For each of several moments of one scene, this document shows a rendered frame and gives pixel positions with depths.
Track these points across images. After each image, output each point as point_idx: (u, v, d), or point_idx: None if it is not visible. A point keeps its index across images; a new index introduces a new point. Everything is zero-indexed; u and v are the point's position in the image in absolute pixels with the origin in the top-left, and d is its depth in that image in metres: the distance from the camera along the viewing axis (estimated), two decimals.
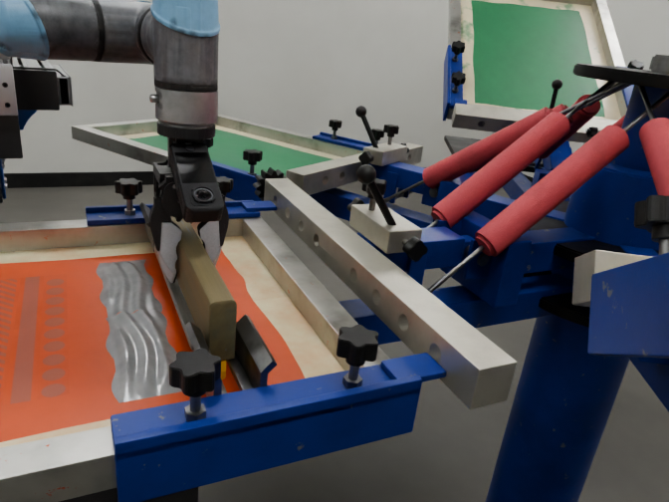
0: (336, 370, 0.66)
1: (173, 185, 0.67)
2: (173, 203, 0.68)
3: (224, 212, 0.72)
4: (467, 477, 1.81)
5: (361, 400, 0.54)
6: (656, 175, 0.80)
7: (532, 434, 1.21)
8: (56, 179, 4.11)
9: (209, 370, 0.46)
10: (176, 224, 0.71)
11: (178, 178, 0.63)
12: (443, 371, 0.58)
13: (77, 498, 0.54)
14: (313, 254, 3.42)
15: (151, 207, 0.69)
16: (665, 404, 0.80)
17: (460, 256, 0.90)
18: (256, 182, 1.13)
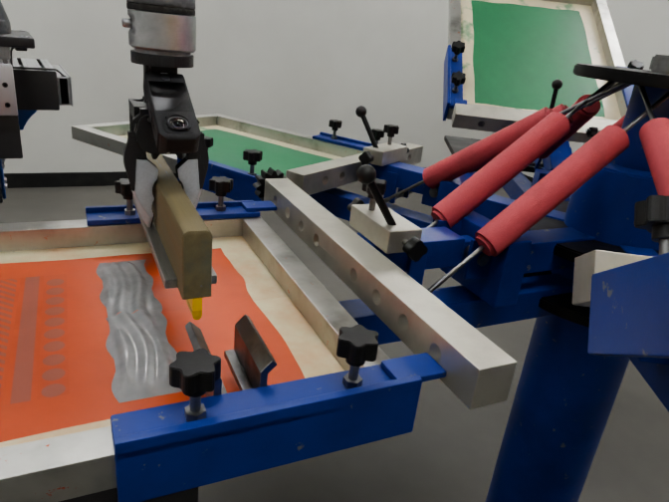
0: (336, 370, 0.66)
1: (148, 119, 0.63)
2: (148, 138, 0.64)
3: (203, 151, 0.68)
4: (467, 477, 1.81)
5: (361, 400, 0.54)
6: (656, 175, 0.80)
7: (532, 434, 1.21)
8: (56, 179, 4.11)
9: (209, 370, 0.46)
10: (152, 163, 0.67)
11: (151, 106, 0.59)
12: (443, 371, 0.58)
13: (77, 498, 0.54)
14: (313, 254, 3.42)
15: (125, 143, 0.65)
16: (665, 404, 0.80)
17: (460, 256, 0.90)
18: (256, 182, 1.13)
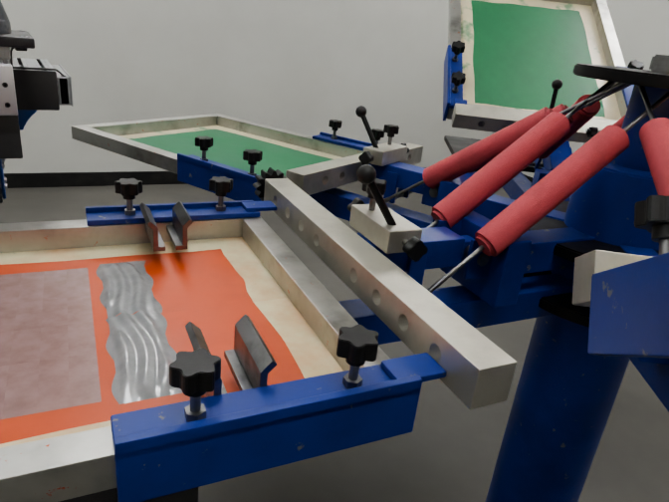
0: (336, 371, 0.66)
1: None
2: None
3: None
4: (467, 477, 1.81)
5: (361, 400, 0.54)
6: (656, 175, 0.80)
7: (532, 434, 1.21)
8: (56, 179, 4.11)
9: (209, 370, 0.46)
10: None
11: None
12: (443, 371, 0.58)
13: (77, 498, 0.54)
14: (313, 254, 3.42)
15: None
16: (665, 404, 0.80)
17: (460, 256, 0.90)
18: (256, 182, 1.13)
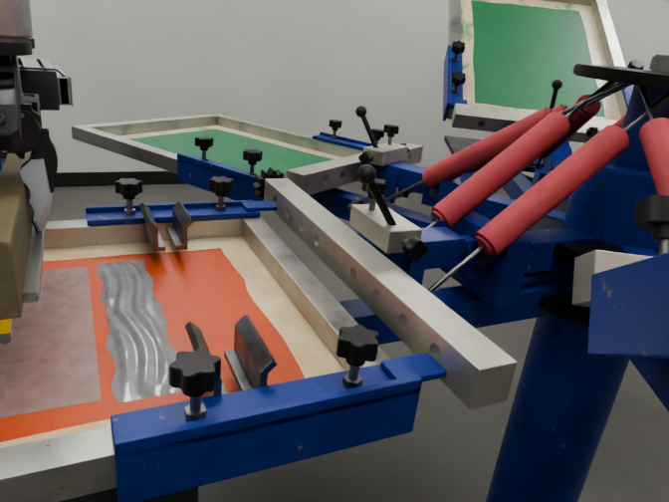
0: (336, 370, 0.66)
1: None
2: None
3: (50, 150, 0.60)
4: (467, 477, 1.81)
5: (361, 400, 0.54)
6: (656, 175, 0.80)
7: (532, 434, 1.21)
8: (56, 179, 4.11)
9: (209, 370, 0.46)
10: None
11: None
12: (443, 371, 0.58)
13: (77, 498, 0.54)
14: (313, 254, 3.42)
15: None
16: (665, 404, 0.80)
17: (460, 256, 0.90)
18: (256, 182, 1.13)
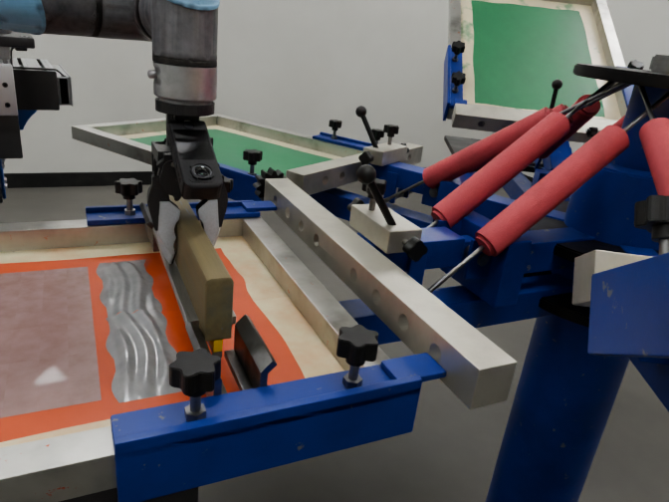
0: (336, 370, 0.66)
1: (171, 163, 0.66)
2: (171, 181, 0.67)
3: (223, 192, 0.71)
4: (467, 477, 1.81)
5: (361, 400, 0.54)
6: (656, 175, 0.80)
7: (532, 434, 1.21)
8: (56, 179, 4.11)
9: (209, 370, 0.46)
10: (174, 203, 0.70)
11: (176, 154, 0.62)
12: (443, 371, 0.58)
13: (77, 498, 0.54)
14: (313, 254, 3.42)
15: (149, 186, 0.68)
16: (665, 404, 0.80)
17: (460, 256, 0.90)
18: (256, 182, 1.13)
